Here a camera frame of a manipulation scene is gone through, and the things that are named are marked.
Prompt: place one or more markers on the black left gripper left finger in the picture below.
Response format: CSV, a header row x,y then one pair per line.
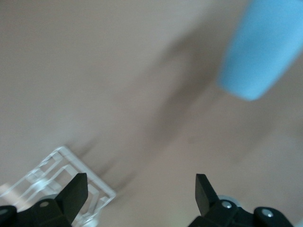
x,y
71,196

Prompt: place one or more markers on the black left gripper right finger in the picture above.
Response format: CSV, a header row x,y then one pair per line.
x,y
206,196

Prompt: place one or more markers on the blue cup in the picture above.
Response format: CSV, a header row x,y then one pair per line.
x,y
260,47

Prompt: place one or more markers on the brown table cover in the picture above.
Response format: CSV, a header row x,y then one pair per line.
x,y
94,71

